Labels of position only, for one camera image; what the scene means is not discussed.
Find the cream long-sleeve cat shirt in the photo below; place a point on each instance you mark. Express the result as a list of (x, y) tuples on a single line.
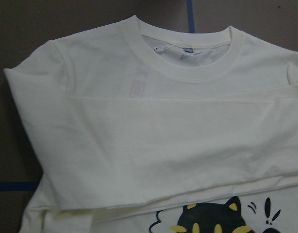
[(139, 129)]

